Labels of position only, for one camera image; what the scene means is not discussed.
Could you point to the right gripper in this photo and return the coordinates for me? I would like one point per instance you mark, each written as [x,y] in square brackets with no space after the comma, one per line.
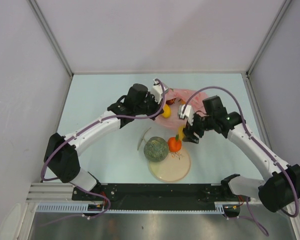
[189,134]

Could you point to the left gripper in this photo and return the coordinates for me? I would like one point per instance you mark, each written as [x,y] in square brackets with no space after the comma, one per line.
[156,106]

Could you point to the yellow fake fruit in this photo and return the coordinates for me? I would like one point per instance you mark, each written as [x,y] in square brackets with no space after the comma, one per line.
[180,133]

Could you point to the yellow fake mango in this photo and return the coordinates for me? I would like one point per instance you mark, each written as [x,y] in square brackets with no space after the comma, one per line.
[166,111]

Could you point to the orange fake orange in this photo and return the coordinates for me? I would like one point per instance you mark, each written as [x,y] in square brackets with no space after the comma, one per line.
[174,144]

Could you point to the dark red fake apple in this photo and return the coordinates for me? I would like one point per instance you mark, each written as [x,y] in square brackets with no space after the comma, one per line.
[170,101]

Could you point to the green fake melon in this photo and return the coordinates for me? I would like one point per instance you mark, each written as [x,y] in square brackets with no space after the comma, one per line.
[155,149]

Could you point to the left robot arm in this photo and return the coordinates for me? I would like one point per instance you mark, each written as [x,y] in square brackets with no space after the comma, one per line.
[63,151]

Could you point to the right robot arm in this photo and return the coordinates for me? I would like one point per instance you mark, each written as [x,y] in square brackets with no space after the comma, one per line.
[280,182]

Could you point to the fake peach with leaf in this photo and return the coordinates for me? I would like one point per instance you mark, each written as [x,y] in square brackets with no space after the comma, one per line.
[182,102]

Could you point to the beige ceramic plate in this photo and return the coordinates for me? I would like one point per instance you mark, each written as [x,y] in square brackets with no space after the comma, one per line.
[173,168]

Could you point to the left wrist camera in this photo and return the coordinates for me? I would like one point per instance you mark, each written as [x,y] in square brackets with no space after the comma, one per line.
[158,90]

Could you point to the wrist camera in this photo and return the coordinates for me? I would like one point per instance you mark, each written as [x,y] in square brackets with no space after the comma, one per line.
[158,90]
[186,112]

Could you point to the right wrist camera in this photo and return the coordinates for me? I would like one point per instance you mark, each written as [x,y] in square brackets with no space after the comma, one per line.
[186,112]

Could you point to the white cable duct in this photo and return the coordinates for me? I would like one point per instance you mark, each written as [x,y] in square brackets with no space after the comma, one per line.
[91,208]

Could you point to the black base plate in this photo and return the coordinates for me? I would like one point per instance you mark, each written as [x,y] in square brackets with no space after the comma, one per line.
[169,203]

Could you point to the aluminium frame rail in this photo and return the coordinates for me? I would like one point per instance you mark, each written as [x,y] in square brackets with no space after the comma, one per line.
[57,192]

